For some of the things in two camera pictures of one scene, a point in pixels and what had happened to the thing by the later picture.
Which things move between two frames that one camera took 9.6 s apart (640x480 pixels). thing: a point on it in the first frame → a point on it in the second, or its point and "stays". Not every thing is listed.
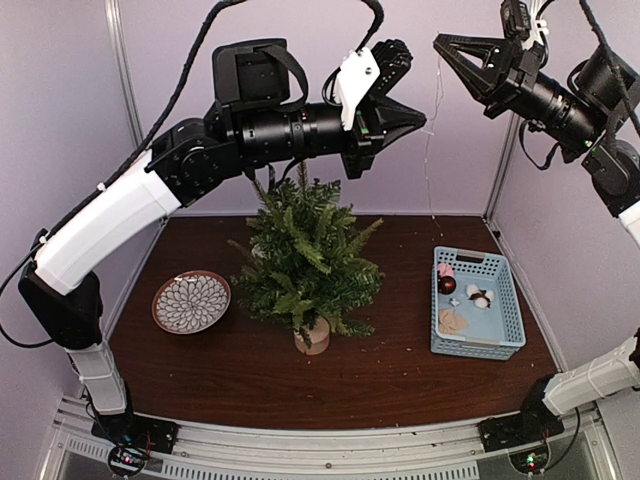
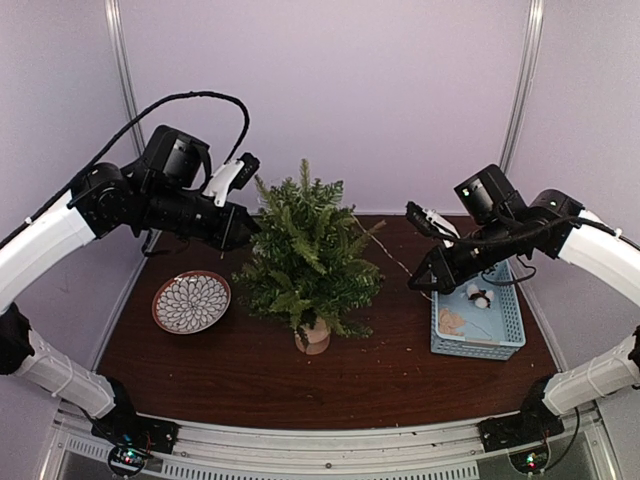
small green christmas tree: x=304 y=266 stays
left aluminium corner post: x=124 y=70 stays
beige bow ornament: x=449 y=323 stays
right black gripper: x=503 y=73 → x=439 y=261
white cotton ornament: x=482 y=298 stays
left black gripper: x=374 y=121 → x=235 y=214
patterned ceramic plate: x=191 y=301 stays
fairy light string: x=426 y=133 → x=403 y=268
